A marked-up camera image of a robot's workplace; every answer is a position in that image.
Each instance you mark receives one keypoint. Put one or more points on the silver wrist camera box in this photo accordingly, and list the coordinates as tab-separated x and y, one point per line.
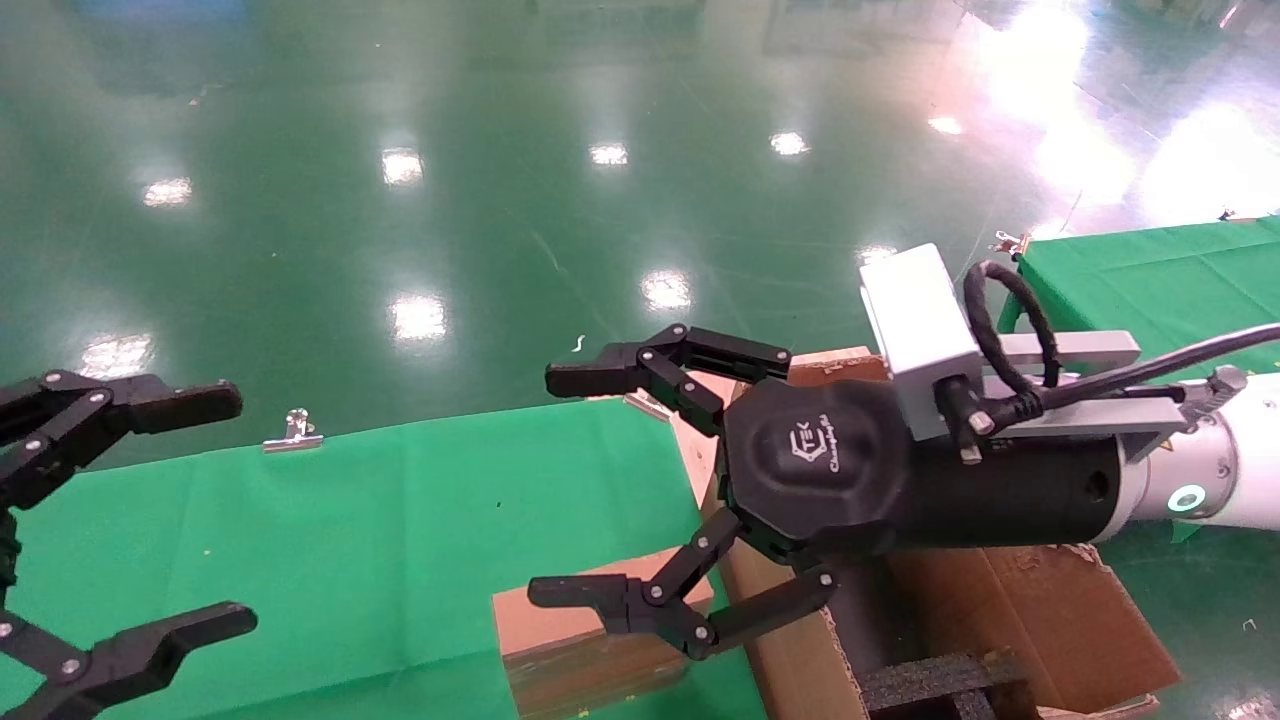
915	330

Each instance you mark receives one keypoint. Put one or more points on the black notched foam insert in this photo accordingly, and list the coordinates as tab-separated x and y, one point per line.
930	690

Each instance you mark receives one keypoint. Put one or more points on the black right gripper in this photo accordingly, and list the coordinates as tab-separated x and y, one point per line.
820	470

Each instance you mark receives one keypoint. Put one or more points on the silver camera mount bracket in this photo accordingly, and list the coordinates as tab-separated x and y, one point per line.
1090	415

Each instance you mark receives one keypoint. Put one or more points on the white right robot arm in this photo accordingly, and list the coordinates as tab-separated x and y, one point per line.
1240	450

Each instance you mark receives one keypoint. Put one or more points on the small brown cardboard box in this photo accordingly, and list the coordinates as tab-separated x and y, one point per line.
560	620

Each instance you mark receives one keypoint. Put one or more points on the large open brown carton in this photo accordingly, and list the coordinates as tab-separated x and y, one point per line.
1050	620

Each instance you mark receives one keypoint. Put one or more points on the large green table cloth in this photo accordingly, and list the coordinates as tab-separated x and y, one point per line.
350	540

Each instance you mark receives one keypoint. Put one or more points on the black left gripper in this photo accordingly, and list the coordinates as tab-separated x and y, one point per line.
6	550

